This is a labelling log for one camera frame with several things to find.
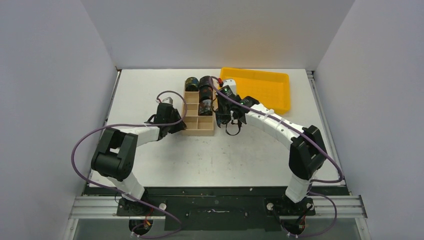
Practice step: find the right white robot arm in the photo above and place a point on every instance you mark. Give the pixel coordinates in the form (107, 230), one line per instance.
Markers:
(305, 144)

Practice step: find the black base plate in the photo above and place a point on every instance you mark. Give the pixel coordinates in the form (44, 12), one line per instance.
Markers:
(220, 208)

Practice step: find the wooden compartment box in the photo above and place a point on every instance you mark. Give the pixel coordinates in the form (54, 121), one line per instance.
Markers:
(197, 125)

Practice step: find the rolled tie blue yellow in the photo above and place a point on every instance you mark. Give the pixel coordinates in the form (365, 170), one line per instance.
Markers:
(191, 84)

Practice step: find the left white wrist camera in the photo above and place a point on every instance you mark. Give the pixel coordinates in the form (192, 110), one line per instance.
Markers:
(167, 100)

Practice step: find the yellow plastic tray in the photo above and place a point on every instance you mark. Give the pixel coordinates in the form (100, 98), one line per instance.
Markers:
(272, 89)

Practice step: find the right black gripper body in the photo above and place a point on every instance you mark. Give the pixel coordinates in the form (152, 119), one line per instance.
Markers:
(224, 109)

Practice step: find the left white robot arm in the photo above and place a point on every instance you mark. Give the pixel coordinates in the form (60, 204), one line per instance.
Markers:
(115, 153)

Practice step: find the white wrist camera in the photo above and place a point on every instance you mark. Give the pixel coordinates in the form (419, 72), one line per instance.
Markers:
(230, 84)
(167, 100)

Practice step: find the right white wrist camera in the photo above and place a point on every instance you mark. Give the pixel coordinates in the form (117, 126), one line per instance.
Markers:
(230, 84)

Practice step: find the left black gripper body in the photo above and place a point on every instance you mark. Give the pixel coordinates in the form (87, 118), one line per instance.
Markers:
(175, 128)

